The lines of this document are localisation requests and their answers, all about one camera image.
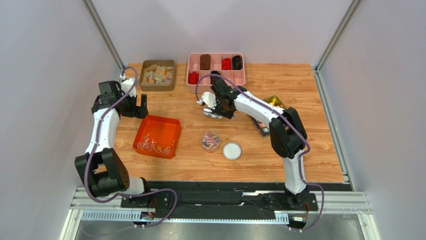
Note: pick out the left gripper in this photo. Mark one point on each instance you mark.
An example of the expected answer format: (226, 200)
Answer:
(138, 112)

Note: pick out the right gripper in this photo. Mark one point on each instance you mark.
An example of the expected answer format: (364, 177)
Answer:
(220, 108)

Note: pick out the silver metal scoop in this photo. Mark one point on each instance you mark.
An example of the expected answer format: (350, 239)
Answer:
(209, 113)

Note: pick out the orange tray of lollipops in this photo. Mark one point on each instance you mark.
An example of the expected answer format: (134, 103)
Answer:
(158, 137)

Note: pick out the clear glass jar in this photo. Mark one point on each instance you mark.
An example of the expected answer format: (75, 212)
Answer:
(210, 142)

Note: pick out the bronze tin of gummy candies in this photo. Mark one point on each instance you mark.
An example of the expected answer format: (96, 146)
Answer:
(158, 75)

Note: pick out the white jar lid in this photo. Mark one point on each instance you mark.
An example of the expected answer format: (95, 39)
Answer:
(232, 151)

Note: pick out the green tin of star candies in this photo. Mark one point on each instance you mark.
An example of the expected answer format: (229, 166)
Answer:
(262, 128)

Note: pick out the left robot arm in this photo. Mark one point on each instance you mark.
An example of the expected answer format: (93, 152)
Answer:
(100, 168)

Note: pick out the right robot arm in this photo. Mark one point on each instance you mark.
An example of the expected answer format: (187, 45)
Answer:
(287, 133)

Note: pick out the black candy lower compartment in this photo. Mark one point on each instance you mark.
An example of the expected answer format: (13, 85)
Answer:
(215, 73)

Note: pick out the black candy compartment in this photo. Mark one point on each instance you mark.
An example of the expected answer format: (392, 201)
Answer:
(237, 62)
(215, 73)

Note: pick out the pink divided organizer box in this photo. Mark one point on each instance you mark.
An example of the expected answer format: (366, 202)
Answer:
(238, 77)

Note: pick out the red candy lower compartment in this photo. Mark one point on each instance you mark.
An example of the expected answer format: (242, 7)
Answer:
(193, 78)

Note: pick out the black candy upper compartment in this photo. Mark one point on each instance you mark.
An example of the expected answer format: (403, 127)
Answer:
(237, 62)

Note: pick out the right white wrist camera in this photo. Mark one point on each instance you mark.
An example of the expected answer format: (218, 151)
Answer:
(207, 99)

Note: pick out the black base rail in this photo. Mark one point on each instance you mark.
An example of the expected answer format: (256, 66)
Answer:
(232, 200)

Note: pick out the left aluminium frame post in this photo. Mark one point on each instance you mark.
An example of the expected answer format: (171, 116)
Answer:
(96, 19)

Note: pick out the aluminium frame post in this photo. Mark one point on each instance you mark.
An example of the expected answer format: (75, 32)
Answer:
(340, 30)
(96, 19)

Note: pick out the right aluminium frame post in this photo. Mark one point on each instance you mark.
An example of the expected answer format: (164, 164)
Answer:
(340, 30)

